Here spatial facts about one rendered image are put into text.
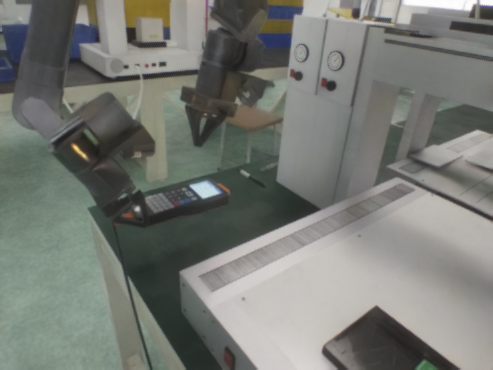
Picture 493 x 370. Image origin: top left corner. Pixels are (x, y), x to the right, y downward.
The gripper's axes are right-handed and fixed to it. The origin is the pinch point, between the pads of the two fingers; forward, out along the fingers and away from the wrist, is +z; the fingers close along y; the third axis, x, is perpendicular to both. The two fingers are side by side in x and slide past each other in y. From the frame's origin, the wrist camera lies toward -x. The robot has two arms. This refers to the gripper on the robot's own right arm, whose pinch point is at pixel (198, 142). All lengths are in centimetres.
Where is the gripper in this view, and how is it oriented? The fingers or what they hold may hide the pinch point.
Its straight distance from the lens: 66.4
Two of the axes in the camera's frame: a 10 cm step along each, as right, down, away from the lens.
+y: -5.8, -4.3, 6.9
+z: -2.7, 9.0, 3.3
